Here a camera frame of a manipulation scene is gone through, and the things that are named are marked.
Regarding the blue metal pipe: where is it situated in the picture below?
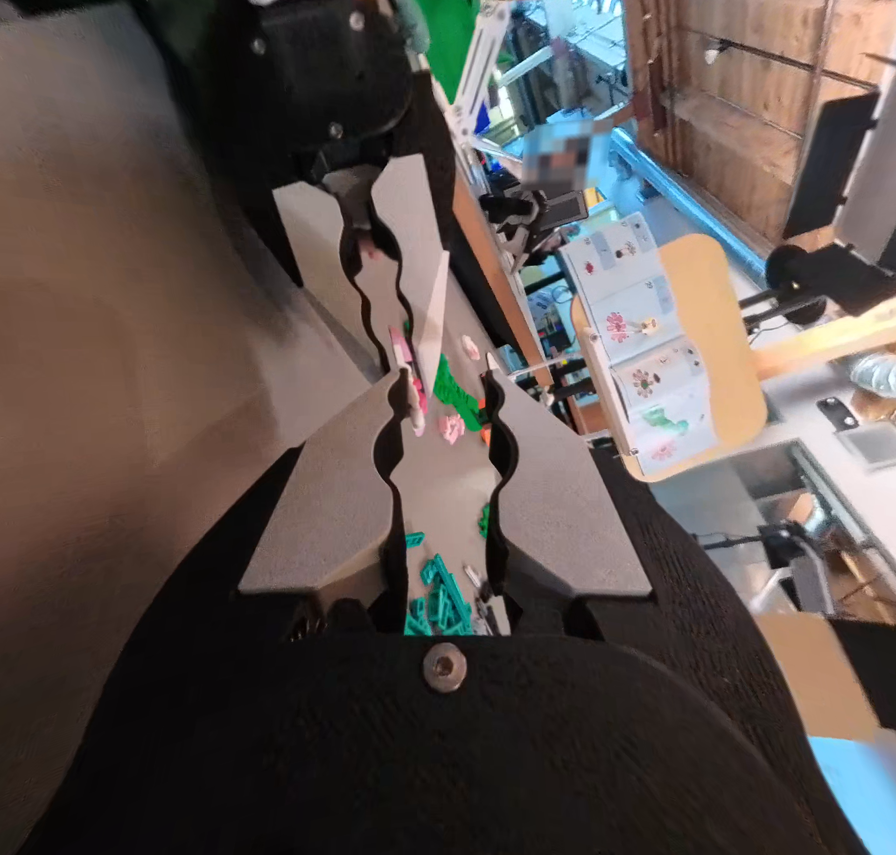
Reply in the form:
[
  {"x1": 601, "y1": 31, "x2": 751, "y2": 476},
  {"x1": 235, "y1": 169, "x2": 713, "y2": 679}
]
[{"x1": 608, "y1": 127, "x2": 769, "y2": 283}]

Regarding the green lego base with stem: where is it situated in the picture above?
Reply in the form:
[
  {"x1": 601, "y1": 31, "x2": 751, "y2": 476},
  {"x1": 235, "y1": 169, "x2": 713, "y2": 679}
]
[{"x1": 432, "y1": 353, "x2": 489, "y2": 430}]

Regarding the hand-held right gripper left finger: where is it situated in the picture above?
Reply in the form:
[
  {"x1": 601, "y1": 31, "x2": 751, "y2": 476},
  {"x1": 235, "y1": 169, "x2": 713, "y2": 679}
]
[{"x1": 238, "y1": 367, "x2": 413, "y2": 611}]

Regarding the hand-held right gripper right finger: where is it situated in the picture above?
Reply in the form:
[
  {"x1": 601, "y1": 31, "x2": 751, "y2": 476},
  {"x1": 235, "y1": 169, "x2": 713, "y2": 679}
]
[{"x1": 483, "y1": 371, "x2": 655, "y2": 618}]

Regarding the cardboard sheet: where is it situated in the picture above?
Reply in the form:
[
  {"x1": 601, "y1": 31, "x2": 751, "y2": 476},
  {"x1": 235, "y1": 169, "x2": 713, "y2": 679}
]
[{"x1": 755, "y1": 613, "x2": 881, "y2": 745}]

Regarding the pile of teal green lego pieces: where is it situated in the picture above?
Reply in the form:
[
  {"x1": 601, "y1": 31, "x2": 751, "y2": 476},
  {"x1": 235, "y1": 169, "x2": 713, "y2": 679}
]
[{"x1": 403, "y1": 532, "x2": 478, "y2": 637}]

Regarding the green sheet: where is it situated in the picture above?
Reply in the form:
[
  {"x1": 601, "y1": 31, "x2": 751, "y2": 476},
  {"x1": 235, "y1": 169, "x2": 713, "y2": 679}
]
[{"x1": 406, "y1": 0, "x2": 485, "y2": 105}]

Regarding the black desk equipment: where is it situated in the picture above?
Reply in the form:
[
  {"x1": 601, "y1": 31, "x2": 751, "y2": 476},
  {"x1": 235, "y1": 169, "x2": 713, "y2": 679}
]
[{"x1": 482, "y1": 189, "x2": 590, "y2": 271}]

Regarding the black monitor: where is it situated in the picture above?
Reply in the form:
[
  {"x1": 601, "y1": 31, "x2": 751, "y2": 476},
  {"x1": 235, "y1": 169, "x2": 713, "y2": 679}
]
[{"x1": 782, "y1": 88, "x2": 883, "y2": 241}]

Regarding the pink lego flower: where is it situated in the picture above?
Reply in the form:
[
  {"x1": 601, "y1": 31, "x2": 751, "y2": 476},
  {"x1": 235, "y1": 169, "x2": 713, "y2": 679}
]
[{"x1": 387, "y1": 323, "x2": 429, "y2": 437}]

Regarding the wooden booklet board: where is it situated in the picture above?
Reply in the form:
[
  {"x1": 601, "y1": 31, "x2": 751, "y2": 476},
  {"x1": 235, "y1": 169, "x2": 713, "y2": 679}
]
[{"x1": 570, "y1": 233, "x2": 770, "y2": 485}]

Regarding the person's left forearm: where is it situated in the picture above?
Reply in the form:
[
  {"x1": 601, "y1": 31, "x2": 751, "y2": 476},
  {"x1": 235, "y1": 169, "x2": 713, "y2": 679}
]
[{"x1": 105, "y1": 0, "x2": 232, "y2": 79}]

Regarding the white slotted bracket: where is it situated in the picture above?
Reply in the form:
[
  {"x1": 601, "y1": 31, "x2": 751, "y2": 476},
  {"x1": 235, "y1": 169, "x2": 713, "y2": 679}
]
[{"x1": 448, "y1": 0, "x2": 513, "y2": 143}]

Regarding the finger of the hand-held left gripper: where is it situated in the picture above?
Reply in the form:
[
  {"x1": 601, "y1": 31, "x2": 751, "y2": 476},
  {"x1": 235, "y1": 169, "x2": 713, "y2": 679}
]
[
  {"x1": 272, "y1": 180, "x2": 394, "y2": 376},
  {"x1": 368, "y1": 154, "x2": 451, "y2": 381}
]

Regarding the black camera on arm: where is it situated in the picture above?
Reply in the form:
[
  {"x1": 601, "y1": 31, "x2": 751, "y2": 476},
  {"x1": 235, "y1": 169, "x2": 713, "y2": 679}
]
[{"x1": 742, "y1": 242, "x2": 896, "y2": 331}]

